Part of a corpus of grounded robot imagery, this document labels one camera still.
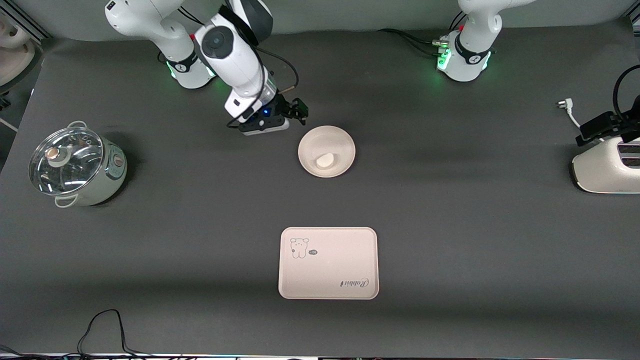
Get pale green electric cooking pot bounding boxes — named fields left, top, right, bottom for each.
left=28, top=121, right=128, bottom=208

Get black left arm base cables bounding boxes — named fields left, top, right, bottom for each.
left=377, top=28, right=445, bottom=57

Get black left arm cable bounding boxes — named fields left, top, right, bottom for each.
left=613, top=64, right=640, bottom=122

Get beige round stand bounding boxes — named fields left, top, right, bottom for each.
left=0, top=12, right=37, bottom=92

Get beige round plate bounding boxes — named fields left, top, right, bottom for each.
left=298, top=125, right=357, bottom=179

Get white toaster power cord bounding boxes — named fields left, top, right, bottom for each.
left=556, top=98, right=583, bottom=132

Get black arm base cables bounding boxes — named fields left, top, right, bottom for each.
left=377, top=28, right=445, bottom=57
left=176, top=6, right=207, bottom=27

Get cream toaster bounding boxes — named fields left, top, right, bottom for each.
left=571, top=136, right=640, bottom=194

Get black right arm base cables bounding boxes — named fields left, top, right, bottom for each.
left=176, top=6, right=207, bottom=27

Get black cable loop on table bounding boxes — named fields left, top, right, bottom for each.
left=76, top=309, right=153, bottom=357

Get beige rabbit print tray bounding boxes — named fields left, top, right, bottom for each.
left=278, top=226, right=380, bottom=300

